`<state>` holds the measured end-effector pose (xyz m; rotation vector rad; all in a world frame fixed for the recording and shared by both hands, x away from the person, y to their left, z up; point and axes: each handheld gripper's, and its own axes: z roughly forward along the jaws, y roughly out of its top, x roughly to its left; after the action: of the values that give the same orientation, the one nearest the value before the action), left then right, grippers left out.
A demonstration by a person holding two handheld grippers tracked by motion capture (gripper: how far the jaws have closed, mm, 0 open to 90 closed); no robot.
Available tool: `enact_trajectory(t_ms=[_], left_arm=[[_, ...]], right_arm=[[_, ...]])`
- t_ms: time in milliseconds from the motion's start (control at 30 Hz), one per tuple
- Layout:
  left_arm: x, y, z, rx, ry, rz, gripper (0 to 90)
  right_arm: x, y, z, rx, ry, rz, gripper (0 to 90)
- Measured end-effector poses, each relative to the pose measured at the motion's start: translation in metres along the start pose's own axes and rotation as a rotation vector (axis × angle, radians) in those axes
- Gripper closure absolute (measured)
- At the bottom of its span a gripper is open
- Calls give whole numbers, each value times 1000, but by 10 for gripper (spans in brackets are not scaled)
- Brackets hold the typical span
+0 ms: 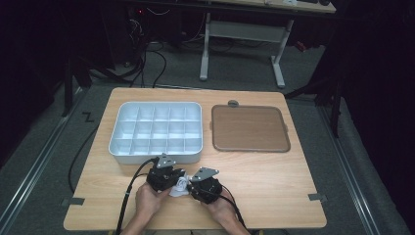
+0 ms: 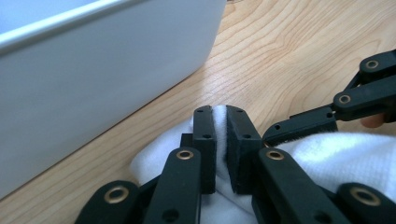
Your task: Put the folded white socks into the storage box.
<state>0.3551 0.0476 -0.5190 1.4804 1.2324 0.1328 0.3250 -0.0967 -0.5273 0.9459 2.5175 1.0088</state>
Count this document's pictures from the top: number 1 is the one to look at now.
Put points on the wooden desk with white frame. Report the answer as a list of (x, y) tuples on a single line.
[(243, 31)]

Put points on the small grey round knob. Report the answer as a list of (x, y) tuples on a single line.
[(233, 103)]

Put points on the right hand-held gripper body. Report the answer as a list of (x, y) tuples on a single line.
[(205, 191)]

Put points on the white sock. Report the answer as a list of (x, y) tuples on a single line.
[(180, 190)]

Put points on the white divided storage box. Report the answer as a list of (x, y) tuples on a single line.
[(156, 132)]

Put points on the grey tape strip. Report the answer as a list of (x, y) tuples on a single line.
[(73, 201), (317, 197)]

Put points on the person's right hand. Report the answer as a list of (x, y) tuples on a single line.
[(221, 207)]

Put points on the black metal stand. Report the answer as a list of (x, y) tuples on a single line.
[(68, 88), (334, 107)]

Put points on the person's left hand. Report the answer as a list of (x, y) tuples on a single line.
[(148, 199)]

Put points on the metal floor rail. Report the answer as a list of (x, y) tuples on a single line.
[(36, 163), (350, 176)]

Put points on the brown box lid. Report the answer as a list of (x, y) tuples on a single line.
[(249, 128)]

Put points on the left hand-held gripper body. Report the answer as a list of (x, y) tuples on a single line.
[(161, 178)]

